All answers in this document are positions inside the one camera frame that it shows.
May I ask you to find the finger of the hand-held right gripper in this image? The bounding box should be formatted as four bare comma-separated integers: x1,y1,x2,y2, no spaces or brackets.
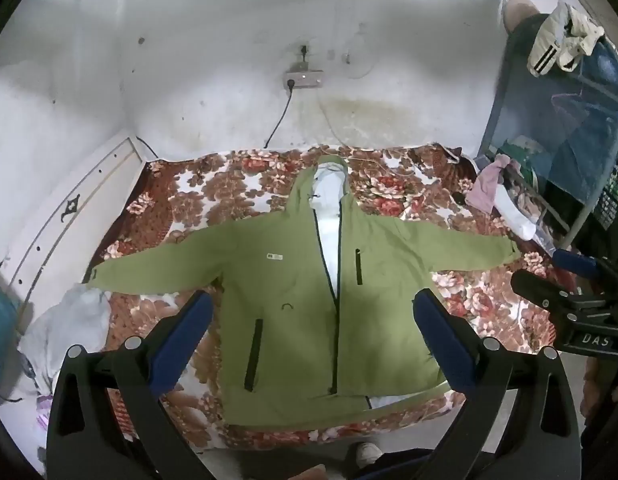
510,269,618,313
552,249,618,281

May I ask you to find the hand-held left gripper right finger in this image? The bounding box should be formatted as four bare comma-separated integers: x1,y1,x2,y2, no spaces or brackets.
411,287,582,480

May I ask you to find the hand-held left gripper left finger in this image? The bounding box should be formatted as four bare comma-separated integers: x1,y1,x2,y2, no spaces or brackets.
45,290,225,480

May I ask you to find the green hooded jacket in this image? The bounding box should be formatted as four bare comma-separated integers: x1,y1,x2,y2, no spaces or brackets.
84,155,522,431

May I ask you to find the white cloth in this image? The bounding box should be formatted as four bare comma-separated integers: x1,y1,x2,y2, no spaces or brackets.
493,192,538,241

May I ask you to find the pink cloth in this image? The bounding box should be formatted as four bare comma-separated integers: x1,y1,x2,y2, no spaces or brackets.
466,155,511,214

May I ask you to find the pale grey cloth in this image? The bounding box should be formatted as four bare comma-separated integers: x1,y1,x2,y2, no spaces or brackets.
19,285,112,403

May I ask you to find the blue hanging cloth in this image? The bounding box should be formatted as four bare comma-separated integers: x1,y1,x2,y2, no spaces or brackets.
546,40,618,206

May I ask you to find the floral brown blanket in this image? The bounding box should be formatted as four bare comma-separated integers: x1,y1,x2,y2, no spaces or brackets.
81,144,557,453

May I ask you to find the white bed headboard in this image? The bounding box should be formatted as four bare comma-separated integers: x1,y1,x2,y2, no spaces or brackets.
9,136,150,336

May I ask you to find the blue metal rack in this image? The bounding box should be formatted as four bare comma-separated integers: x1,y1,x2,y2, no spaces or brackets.
476,0,618,253

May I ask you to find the teal cloth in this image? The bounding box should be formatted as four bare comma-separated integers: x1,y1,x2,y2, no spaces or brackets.
0,280,20,378

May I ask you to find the white black-striped jacket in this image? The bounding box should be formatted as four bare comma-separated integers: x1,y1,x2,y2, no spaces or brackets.
526,2,606,77

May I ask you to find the black power cable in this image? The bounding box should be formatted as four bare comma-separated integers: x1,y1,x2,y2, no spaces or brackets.
263,80,296,150

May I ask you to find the white wall power outlet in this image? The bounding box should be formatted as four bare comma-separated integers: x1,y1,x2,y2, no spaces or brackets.
283,71,324,89

